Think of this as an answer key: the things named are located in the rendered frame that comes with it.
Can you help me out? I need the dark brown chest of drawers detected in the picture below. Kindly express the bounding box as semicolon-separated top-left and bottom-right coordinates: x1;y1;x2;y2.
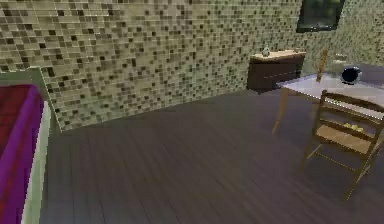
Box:
246;49;307;94

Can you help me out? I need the grey top wooden table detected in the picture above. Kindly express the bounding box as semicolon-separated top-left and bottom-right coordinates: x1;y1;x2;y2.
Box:
271;63;384;135

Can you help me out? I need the pale box on table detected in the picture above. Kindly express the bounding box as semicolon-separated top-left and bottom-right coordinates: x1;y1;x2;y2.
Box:
332;53;348;74

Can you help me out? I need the wooden slatted chair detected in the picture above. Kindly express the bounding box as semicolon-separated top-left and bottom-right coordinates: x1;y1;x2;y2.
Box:
296;89;384;202

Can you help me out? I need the dark framed window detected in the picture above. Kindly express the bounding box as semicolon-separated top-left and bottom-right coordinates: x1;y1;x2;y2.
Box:
296;0;346;34

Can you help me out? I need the yellow object on chair seat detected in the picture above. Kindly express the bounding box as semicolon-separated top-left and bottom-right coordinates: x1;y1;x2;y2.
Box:
343;122;365;133

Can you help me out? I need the black round bowl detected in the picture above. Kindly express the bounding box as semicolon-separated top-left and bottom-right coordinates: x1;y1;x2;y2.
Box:
340;66;363;85

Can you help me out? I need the purple red bed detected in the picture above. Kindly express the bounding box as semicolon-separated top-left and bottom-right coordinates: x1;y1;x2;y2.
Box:
0;83;52;224

